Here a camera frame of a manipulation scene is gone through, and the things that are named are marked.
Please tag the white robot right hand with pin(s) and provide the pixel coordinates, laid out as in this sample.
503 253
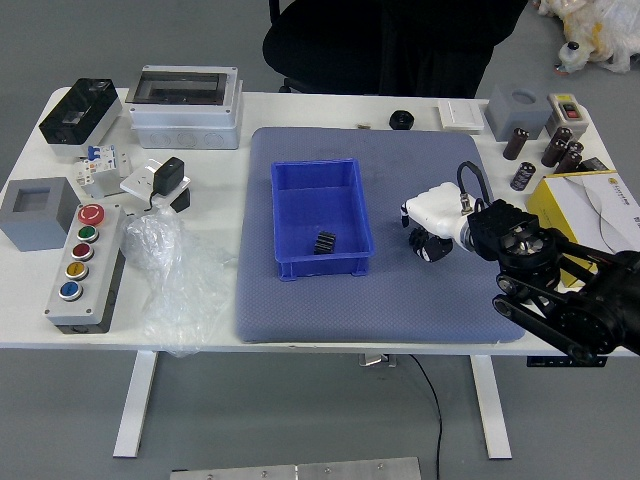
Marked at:
437 210

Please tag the small black gear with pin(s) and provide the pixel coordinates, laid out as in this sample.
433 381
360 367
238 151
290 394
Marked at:
416 236

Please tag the blue plastic box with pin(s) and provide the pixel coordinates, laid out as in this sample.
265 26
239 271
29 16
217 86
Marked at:
320 210

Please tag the big black gear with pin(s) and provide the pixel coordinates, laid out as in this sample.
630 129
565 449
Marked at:
324 243

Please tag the black round nut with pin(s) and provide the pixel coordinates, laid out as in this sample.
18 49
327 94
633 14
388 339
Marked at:
401 120

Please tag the grey box round hole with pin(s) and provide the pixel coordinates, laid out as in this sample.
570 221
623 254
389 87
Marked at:
515 112

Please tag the yellow white carton box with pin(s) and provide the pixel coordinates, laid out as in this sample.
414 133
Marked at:
590 205

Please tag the grey distribution box clear lid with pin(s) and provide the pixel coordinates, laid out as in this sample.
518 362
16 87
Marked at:
185 117

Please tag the grey box square recess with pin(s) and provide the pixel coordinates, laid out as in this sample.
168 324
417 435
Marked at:
35 215

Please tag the black cylindrical capacitor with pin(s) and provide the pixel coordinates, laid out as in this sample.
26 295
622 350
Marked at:
523 176

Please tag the brown cylindrical capacitor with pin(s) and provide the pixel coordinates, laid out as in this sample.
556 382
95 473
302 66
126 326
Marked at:
570 159
552 154
516 144
564 134

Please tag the blue-grey mat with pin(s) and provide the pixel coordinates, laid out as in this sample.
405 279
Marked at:
400 310

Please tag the person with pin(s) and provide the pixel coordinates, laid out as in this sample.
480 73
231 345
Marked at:
440 50

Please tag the small black flat device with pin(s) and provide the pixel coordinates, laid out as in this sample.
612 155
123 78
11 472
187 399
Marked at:
599 165

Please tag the black table control panel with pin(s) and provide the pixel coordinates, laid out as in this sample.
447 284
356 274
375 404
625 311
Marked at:
542 362

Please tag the white table leg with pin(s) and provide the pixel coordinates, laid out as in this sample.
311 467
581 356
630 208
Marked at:
492 410
135 405

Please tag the small black block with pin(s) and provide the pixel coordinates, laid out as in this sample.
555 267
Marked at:
181 200

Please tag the clear plastic bag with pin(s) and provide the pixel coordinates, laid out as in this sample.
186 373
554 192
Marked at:
175 280

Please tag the black power adapter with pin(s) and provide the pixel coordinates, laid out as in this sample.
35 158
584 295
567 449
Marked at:
167 175

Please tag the grey metal plate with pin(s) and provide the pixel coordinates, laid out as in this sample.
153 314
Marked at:
300 471

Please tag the white socket plate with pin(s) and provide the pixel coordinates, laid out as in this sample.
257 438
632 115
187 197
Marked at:
137 182

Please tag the white blue circuit breaker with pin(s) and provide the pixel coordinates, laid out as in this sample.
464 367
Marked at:
102 159

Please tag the white orange circuit breaker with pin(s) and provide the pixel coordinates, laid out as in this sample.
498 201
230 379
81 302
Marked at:
89 180

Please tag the grey push button station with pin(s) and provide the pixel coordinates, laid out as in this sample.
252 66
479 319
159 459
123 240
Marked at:
82 270

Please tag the white wall switch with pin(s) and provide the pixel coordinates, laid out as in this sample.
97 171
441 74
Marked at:
460 115

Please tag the metal bracket under table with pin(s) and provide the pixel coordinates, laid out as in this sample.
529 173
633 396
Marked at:
377 360

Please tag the grey switch box red button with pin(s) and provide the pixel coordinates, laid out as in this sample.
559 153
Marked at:
567 112

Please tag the black and white enclosure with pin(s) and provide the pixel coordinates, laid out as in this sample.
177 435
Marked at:
80 112

